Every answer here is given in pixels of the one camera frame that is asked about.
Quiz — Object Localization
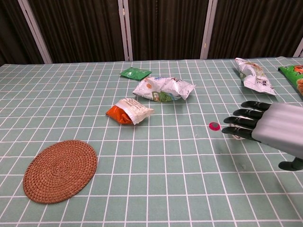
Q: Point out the white paper cup blue flowers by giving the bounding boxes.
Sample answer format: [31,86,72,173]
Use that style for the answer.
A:
[231,114,251,140]

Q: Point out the orange and white snack bag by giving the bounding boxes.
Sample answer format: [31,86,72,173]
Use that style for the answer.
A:
[105,97,155,126]

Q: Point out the round woven rattan coaster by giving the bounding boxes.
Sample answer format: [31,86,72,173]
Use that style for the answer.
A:
[23,140,98,204]

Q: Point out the dark pleated screen panel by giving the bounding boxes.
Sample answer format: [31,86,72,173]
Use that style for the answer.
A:
[207,0,303,60]
[0,0,46,66]
[127,0,211,61]
[25,0,125,64]

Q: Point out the small green sachet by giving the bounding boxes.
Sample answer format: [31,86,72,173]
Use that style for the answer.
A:
[119,67,152,82]

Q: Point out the white screen frame post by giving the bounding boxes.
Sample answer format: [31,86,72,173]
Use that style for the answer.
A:
[200,0,218,60]
[117,0,134,61]
[18,0,53,64]
[293,39,303,58]

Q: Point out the green grid tablecloth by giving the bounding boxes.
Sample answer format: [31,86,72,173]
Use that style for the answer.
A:
[0,56,303,227]

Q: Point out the white snack bag green print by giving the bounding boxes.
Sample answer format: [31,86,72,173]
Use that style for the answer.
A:
[234,57,277,96]

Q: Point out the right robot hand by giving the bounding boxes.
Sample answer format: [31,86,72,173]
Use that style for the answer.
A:
[221,101,303,171]

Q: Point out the crumpled white snack bag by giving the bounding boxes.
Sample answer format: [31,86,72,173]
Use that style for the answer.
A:
[132,76,196,103]

